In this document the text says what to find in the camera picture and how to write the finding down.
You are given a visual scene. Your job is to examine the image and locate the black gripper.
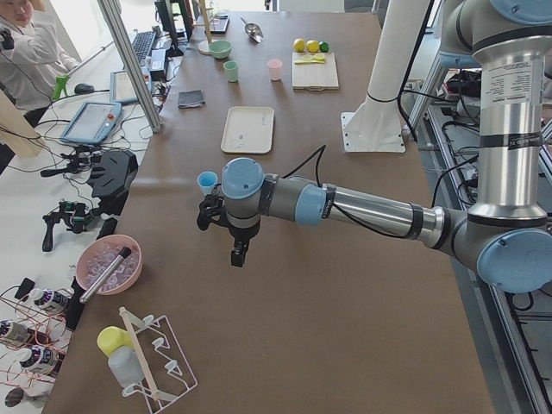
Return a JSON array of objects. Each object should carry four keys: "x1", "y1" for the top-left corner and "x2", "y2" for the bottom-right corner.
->
[{"x1": 227, "y1": 214, "x2": 260, "y2": 267}]

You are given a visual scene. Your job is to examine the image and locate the pink plastic cup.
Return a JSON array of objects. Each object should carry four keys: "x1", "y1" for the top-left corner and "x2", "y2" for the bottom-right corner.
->
[{"x1": 267, "y1": 59, "x2": 283, "y2": 81}]

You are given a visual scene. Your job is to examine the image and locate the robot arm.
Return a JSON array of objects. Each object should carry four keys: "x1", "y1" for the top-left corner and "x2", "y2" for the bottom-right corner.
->
[{"x1": 213, "y1": 1, "x2": 551, "y2": 293}]

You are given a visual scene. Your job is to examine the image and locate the beige rabbit tray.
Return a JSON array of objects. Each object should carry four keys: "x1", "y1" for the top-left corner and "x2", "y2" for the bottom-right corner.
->
[{"x1": 221, "y1": 106, "x2": 274, "y2": 154}]

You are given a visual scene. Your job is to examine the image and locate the blue plastic cup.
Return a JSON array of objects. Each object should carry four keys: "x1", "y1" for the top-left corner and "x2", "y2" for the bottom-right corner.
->
[{"x1": 197, "y1": 171, "x2": 218, "y2": 195}]

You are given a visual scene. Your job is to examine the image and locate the steel muddler in bowl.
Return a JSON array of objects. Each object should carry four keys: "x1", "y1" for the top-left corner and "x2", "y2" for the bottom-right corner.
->
[{"x1": 79, "y1": 246, "x2": 132, "y2": 304}]

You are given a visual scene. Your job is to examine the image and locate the pink bowl with ice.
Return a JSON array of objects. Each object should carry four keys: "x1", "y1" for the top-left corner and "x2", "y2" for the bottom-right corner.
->
[{"x1": 75, "y1": 234, "x2": 144, "y2": 297}]

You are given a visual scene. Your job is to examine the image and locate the yellow capped plastic bottle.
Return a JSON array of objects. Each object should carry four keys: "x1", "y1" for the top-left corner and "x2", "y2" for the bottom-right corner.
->
[{"x1": 97, "y1": 326, "x2": 145, "y2": 388}]

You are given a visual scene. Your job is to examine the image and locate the grey folded cloth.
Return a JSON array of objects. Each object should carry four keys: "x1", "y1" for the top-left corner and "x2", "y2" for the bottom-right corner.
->
[{"x1": 178, "y1": 90, "x2": 204, "y2": 109}]

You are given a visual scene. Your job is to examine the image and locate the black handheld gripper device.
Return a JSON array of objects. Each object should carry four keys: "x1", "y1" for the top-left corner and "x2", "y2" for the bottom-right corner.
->
[{"x1": 41, "y1": 199, "x2": 100, "y2": 252}]

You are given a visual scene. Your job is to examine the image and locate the green plastic cup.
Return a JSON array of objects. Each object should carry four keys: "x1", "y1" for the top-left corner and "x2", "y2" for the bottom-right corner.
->
[{"x1": 223, "y1": 60, "x2": 239, "y2": 83}]

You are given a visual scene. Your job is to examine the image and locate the blue teach pendant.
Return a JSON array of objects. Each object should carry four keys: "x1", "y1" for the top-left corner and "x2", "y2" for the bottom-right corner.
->
[
  {"x1": 60, "y1": 102, "x2": 122, "y2": 145},
  {"x1": 110, "y1": 70, "x2": 138, "y2": 105}
]

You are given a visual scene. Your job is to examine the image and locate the bamboo cutting board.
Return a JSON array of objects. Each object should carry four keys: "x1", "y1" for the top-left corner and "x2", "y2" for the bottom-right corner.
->
[{"x1": 292, "y1": 53, "x2": 339, "y2": 91}]

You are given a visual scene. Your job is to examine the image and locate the mint green bowl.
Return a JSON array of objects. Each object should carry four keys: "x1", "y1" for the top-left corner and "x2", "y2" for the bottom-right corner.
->
[{"x1": 209, "y1": 40, "x2": 233, "y2": 60}]

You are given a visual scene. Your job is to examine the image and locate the yellow plastic knife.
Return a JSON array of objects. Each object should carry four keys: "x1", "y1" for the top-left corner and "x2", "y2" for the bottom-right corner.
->
[{"x1": 293, "y1": 60, "x2": 326, "y2": 65}]

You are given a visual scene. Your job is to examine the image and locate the wooden mug tree stand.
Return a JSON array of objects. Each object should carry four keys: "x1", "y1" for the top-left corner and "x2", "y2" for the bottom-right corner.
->
[{"x1": 193, "y1": 0, "x2": 212, "y2": 56}]

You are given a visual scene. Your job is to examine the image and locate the whole yellow lemon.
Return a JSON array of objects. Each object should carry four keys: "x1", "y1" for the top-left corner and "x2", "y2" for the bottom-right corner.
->
[
  {"x1": 305, "y1": 40, "x2": 320, "y2": 53},
  {"x1": 292, "y1": 38, "x2": 305, "y2": 53}
]

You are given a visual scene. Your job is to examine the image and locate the steel scoop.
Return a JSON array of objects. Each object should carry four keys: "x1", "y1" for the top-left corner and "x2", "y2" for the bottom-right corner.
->
[{"x1": 241, "y1": 17, "x2": 264, "y2": 43}]

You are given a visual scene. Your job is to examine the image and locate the green lime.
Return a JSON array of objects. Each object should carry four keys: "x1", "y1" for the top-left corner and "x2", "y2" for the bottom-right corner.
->
[{"x1": 319, "y1": 41, "x2": 329, "y2": 53}]

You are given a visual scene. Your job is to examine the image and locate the black keyboard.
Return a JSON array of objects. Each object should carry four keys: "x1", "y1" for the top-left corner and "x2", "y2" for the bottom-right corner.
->
[{"x1": 131, "y1": 31, "x2": 156, "y2": 66}]

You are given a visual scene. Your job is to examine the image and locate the black computer monitor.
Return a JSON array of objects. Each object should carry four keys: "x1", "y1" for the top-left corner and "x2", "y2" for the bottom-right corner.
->
[{"x1": 154, "y1": 0, "x2": 193, "y2": 58}]

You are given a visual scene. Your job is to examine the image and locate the person in white hoodie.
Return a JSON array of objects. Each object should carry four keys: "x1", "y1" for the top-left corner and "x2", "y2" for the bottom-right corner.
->
[{"x1": 1, "y1": 1, "x2": 79, "y2": 126}]

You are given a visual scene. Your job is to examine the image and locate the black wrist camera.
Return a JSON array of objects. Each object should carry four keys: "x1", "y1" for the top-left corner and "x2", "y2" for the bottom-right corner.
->
[{"x1": 197, "y1": 194, "x2": 227, "y2": 231}]

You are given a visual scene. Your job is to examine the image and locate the white wire dish rack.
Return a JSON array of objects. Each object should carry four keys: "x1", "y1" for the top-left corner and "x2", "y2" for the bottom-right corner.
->
[{"x1": 119, "y1": 307, "x2": 198, "y2": 413}]

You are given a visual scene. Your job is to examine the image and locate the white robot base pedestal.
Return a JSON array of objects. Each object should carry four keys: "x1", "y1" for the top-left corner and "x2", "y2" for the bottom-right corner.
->
[{"x1": 342, "y1": 0, "x2": 433, "y2": 153}]

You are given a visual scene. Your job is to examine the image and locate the aluminium frame post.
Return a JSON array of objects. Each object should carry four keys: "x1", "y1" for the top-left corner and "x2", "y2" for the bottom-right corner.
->
[{"x1": 97, "y1": 0, "x2": 162, "y2": 134}]

